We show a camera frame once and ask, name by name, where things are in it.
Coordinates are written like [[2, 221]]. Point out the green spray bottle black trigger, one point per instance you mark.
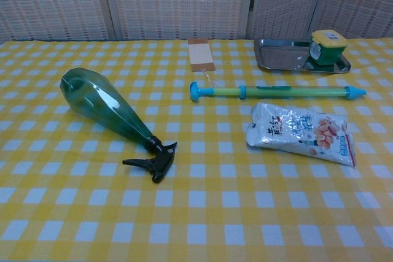
[[101, 102]]

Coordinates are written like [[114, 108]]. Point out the green blue water pump toy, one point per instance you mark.
[[276, 91]]

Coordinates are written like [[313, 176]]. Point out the yellow white checkered tablecloth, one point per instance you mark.
[[196, 200]]

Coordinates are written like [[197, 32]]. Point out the stainless steel tray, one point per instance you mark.
[[279, 55]]

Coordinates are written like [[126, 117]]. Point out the white snack bag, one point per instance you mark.
[[304, 134]]

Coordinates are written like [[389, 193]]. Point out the woven folding screen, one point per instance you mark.
[[184, 1]]

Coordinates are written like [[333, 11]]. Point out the green box yellow lid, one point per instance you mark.
[[327, 49]]

